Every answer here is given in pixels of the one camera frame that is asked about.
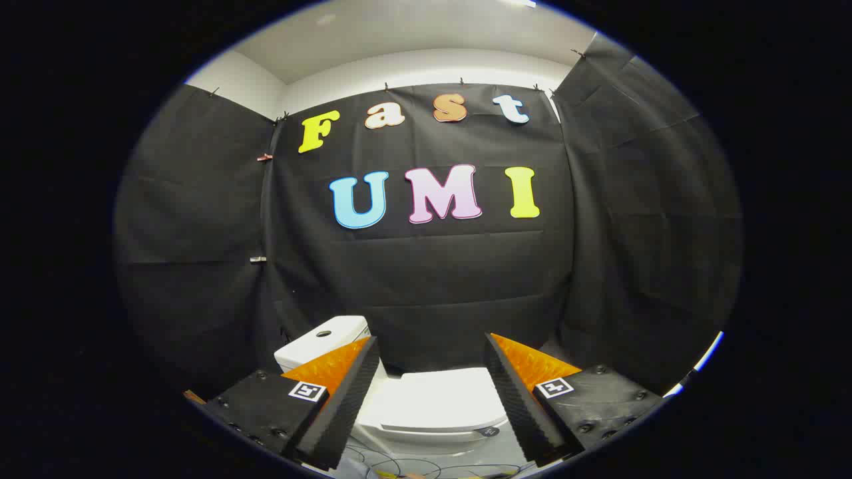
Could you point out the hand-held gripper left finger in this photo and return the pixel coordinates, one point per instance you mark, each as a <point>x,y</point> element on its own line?
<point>346,406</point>

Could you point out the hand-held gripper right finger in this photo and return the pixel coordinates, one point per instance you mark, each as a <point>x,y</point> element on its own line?
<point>516,406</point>

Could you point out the white toilet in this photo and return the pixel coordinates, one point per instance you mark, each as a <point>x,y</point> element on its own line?
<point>319,339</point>

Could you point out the black backdrop cloth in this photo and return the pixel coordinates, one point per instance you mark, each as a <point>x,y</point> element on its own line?
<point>426,279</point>

